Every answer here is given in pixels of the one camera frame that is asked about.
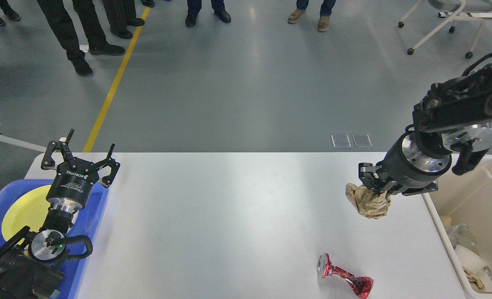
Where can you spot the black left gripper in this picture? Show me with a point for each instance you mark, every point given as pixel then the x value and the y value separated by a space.
pixel 71 187

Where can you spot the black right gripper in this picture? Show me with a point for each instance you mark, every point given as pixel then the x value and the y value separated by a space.
pixel 405 169

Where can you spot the brown paper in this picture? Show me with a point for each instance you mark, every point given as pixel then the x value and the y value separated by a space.
pixel 367 203
pixel 475 283

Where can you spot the yellow plastic plate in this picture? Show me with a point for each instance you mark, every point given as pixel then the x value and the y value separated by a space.
pixel 30 210

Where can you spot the aluminium foil tray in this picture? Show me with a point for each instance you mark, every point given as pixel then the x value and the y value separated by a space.
pixel 462 235

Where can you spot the white paper cup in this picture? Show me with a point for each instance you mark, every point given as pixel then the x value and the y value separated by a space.
pixel 469 260

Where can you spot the red foil wrapper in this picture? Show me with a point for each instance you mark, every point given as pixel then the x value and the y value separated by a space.
pixel 361 286

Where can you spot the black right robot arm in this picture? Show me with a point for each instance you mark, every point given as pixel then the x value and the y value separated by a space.
pixel 451 130

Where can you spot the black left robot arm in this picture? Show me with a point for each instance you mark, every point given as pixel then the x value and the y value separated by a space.
pixel 30 261

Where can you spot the white pink plate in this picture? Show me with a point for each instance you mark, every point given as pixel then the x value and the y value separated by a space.
pixel 74 218

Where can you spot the blue plastic tray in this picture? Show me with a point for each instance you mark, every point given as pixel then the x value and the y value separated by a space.
pixel 88 219

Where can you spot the right floor socket plate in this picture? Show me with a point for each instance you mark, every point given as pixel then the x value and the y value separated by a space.
pixel 362 140

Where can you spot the floor socket plate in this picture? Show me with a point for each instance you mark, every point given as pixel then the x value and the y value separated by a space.
pixel 362 140
pixel 341 141

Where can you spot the left floor socket plate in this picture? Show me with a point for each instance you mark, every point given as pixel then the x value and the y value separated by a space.
pixel 341 141

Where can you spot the white waste bin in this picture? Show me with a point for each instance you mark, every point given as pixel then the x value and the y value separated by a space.
pixel 467 199

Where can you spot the bystander black trousers left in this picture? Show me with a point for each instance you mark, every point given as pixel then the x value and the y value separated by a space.
pixel 63 28

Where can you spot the bystander black trousers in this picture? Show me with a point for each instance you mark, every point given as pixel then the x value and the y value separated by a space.
pixel 120 15
pixel 63 28

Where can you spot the bystander black trousers middle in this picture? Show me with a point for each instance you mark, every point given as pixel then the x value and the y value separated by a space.
pixel 120 15

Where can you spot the white rolling chair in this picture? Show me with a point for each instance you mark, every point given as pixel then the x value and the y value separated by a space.
pixel 458 10

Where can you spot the bystander dark blue trousers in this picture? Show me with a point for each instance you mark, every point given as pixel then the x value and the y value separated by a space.
pixel 194 7

